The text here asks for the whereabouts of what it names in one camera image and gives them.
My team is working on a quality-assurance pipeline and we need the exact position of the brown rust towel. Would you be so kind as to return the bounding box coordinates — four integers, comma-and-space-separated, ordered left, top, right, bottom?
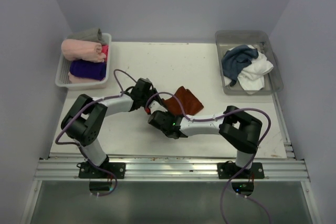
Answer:
162, 86, 204, 116

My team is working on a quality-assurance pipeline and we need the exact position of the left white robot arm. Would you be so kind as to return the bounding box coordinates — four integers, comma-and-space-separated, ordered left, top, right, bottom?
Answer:
55, 78, 157, 178

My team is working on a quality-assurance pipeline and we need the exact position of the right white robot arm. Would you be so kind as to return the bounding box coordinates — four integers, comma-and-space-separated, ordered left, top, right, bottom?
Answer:
148, 106, 263, 178

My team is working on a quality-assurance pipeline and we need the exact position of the purple rolled towel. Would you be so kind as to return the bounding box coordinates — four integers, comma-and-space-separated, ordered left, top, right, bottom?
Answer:
69, 60, 107, 81

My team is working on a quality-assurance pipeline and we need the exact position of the hot pink rolled towel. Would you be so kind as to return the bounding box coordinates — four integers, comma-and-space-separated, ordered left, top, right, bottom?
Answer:
101, 45, 109, 62

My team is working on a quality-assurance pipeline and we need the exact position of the pale pink lower towel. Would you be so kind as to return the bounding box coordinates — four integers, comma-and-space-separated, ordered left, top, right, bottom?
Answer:
68, 72, 105, 84

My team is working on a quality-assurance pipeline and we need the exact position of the grey rolled towel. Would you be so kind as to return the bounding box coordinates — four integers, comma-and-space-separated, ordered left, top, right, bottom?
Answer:
67, 27, 107, 46

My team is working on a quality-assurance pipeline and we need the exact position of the light pink rolled towel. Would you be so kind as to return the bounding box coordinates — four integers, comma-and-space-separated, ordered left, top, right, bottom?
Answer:
61, 39, 106, 62

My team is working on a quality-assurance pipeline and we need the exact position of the white plastic basket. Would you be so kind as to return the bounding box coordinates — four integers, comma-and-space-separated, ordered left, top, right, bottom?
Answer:
55, 33, 111, 90

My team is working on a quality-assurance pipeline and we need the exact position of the blue grey towel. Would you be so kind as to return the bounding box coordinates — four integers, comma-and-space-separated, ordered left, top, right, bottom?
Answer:
221, 45, 259, 87

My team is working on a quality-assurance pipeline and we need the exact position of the white crumpled towel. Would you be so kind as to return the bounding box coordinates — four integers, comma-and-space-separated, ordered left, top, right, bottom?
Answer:
224, 45, 274, 93

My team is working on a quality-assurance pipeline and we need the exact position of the clear plastic bin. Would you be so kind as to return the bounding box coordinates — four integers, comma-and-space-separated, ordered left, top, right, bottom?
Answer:
215, 30, 284, 95

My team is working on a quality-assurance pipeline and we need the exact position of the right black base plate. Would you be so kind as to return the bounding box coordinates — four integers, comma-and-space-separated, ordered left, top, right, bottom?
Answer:
217, 161, 265, 179

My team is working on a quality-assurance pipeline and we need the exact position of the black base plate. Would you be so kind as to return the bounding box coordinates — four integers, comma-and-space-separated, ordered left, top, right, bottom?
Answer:
76, 162, 126, 179
217, 161, 265, 179

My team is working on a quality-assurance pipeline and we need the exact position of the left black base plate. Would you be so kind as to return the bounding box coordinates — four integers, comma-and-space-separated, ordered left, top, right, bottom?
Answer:
76, 162, 126, 179

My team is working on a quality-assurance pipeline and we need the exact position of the aluminium mounting rail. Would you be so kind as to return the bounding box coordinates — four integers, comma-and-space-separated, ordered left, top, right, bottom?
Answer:
34, 155, 310, 182

